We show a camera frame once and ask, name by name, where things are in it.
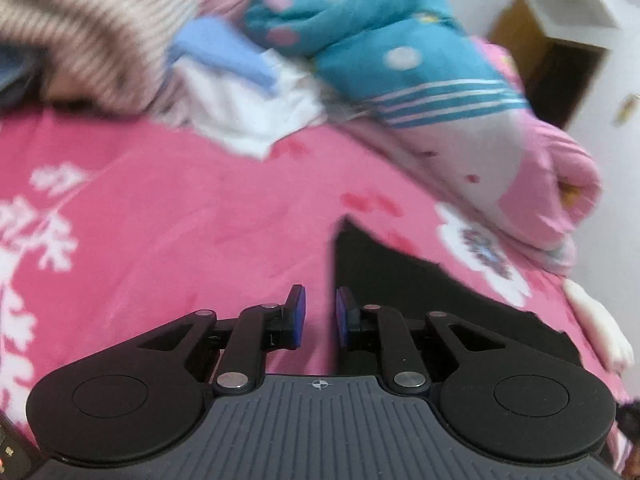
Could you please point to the crumpled white shirt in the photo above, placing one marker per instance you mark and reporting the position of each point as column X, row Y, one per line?
column 235, row 110

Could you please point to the white folded towel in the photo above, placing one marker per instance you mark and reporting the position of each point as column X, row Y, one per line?
column 600, row 325

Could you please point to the light blue cloth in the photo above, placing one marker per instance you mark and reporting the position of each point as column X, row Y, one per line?
column 225, row 50

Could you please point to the black printed t-shirt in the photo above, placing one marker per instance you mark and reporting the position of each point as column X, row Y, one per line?
column 400, row 285

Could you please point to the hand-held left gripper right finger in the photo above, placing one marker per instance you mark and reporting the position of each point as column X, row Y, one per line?
column 342, row 320

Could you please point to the beige checkered cloth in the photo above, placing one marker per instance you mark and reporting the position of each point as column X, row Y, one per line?
column 95, row 30

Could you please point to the pink floral blanket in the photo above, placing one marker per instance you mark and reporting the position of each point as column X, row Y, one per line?
column 175, row 220

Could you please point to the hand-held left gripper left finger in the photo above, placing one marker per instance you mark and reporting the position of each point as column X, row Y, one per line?
column 298, row 317

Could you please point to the wooden door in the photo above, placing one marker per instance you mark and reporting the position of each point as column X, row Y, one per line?
column 550, row 65

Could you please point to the pink and blue quilt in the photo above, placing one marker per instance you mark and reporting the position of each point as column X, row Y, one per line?
column 400, row 85

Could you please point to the yellow hanging wall item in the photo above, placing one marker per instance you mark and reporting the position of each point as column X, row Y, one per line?
column 626, row 109

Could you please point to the blue denim cloth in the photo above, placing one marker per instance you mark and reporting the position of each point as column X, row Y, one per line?
column 12, row 72

